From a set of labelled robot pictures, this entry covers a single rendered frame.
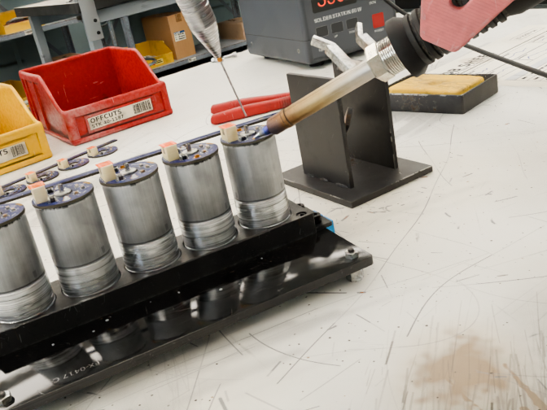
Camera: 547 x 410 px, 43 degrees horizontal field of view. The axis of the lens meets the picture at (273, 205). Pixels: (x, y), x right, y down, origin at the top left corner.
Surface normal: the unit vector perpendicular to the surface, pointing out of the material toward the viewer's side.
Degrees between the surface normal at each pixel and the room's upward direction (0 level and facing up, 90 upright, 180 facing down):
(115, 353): 0
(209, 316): 0
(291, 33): 90
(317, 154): 90
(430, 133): 0
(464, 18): 98
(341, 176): 90
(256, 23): 90
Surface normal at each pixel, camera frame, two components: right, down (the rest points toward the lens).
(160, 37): -0.71, 0.40
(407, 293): -0.18, -0.91
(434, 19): -0.35, 0.54
